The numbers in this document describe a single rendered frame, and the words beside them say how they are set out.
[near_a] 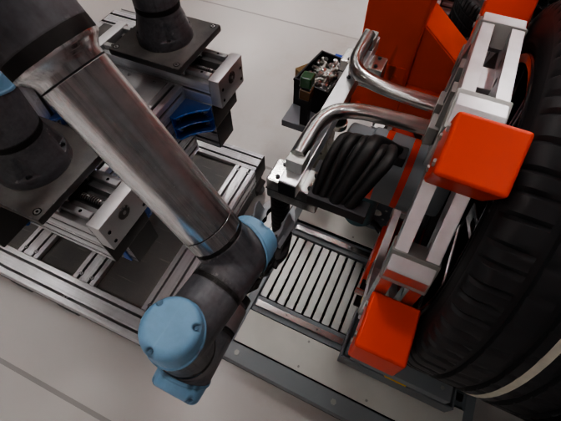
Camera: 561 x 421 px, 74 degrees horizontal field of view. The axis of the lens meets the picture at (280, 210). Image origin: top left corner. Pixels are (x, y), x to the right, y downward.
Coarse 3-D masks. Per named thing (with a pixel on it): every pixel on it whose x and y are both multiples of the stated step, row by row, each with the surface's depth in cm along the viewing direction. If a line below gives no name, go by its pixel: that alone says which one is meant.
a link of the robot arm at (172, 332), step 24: (192, 288) 46; (216, 288) 46; (144, 312) 43; (168, 312) 43; (192, 312) 43; (216, 312) 46; (144, 336) 41; (168, 336) 41; (192, 336) 41; (216, 336) 47; (168, 360) 41; (192, 360) 43
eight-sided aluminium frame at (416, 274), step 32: (480, 32) 53; (512, 32) 53; (480, 64) 49; (512, 64) 49; (480, 96) 46; (416, 192) 50; (416, 224) 48; (448, 224) 47; (384, 256) 89; (416, 256) 49; (384, 288) 55; (416, 288) 51
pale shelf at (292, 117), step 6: (294, 108) 142; (300, 108) 142; (288, 114) 140; (294, 114) 140; (312, 114) 140; (282, 120) 138; (288, 120) 138; (294, 120) 138; (288, 126) 140; (294, 126) 138; (300, 126) 137
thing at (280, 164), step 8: (280, 160) 62; (272, 168) 62; (280, 168) 61; (272, 176) 61; (312, 176) 61; (272, 184) 61; (304, 184) 60; (312, 184) 60; (272, 192) 63; (304, 192) 59; (288, 200) 63; (296, 200) 61; (304, 200) 60; (304, 208) 62; (312, 208) 61
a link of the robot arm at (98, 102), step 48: (0, 0) 29; (48, 0) 32; (0, 48) 31; (48, 48) 32; (96, 48) 36; (48, 96) 35; (96, 96) 36; (96, 144) 38; (144, 144) 39; (144, 192) 41; (192, 192) 43; (192, 240) 46; (240, 240) 48; (240, 288) 48
